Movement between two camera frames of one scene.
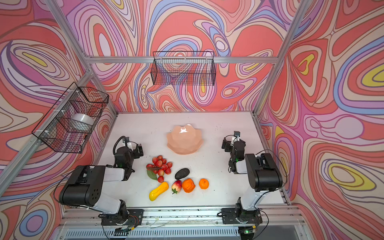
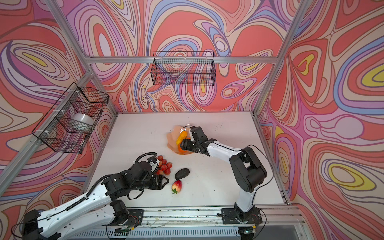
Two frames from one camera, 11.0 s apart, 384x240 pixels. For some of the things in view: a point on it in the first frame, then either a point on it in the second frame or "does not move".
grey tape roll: x=82 y=121 does not move
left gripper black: x=135 y=151 -> x=156 y=178
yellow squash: x=158 y=191 -> x=182 y=136
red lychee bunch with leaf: x=156 y=171 does not move
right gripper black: x=227 y=143 -> x=186 y=145
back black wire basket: x=183 y=68 does not move
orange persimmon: x=188 y=185 -> x=180 y=149
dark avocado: x=181 y=173 does not move
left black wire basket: x=67 y=126 does not move
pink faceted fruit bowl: x=184 y=140 does not move
